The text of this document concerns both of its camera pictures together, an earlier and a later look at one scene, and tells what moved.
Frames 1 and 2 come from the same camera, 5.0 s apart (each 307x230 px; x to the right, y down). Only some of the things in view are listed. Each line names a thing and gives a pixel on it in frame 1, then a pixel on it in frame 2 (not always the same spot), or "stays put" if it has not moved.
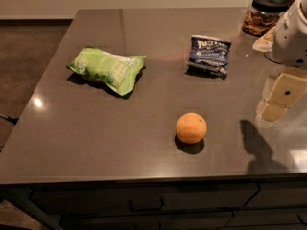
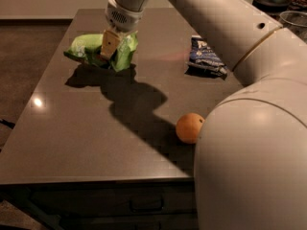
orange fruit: [191, 127] stays put
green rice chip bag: [119, 72] to [89, 47]
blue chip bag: [207, 56] stays put
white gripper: [290, 38] to [124, 17]
